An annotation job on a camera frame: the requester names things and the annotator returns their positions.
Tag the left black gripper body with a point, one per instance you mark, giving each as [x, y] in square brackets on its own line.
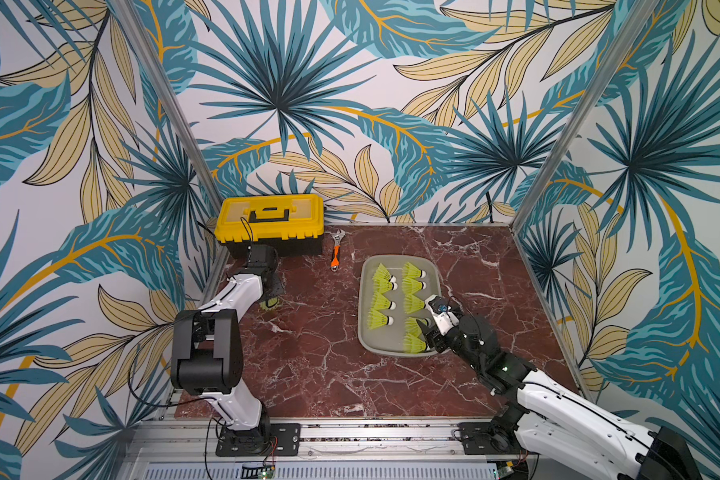
[276, 288]

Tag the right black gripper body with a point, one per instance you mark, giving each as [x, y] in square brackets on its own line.
[435, 335]

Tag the yellow-green shuttlecock four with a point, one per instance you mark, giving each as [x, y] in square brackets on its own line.
[413, 344]

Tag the yellow-green shuttlecock six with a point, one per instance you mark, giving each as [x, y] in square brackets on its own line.
[413, 326]

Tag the yellow-green shuttlecock three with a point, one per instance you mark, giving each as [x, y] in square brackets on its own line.
[412, 304]

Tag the grey plastic storage tray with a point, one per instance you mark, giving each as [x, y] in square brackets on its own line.
[388, 340]

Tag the yellow-green shuttlecock one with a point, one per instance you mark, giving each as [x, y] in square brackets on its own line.
[411, 286]

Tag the yellow-green shuttlecock nine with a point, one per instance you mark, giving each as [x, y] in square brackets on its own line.
[380, 303]

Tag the yellow-green shuttlecock two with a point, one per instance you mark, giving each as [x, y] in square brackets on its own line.
[413, 272]

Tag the yellow-green shuttlecock five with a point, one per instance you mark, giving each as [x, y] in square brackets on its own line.
[382, 286]

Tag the yellow-green shuttlecock eight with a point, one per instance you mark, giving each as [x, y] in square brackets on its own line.
[382, 274]

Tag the yellow-green shuttlecock seven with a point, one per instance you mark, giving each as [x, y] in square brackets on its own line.
[378, 320]

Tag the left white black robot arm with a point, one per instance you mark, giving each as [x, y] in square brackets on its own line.
[207, 355]

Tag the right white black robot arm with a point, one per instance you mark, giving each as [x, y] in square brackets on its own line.
[543, 417]

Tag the yellow-green shuttlecock ten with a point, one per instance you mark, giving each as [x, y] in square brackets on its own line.
[270, 304]

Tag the yellow black toolbox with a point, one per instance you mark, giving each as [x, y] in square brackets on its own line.
[291, 224]

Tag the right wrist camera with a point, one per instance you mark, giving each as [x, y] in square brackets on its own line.
[446, 316]

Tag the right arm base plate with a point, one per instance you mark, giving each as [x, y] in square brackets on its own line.
[481, 438]

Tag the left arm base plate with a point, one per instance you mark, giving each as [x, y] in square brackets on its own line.
[279, 439]

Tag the aluminium front rail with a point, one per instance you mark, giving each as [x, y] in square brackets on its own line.
[329, 448]

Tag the left aluminium frame post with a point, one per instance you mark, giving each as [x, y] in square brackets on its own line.
[136, 33]

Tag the aluminium frame post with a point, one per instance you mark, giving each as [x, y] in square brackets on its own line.
[136, 33]
[638, 16]

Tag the right aluminium frame post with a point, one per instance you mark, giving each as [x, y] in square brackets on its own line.
[638, 16]

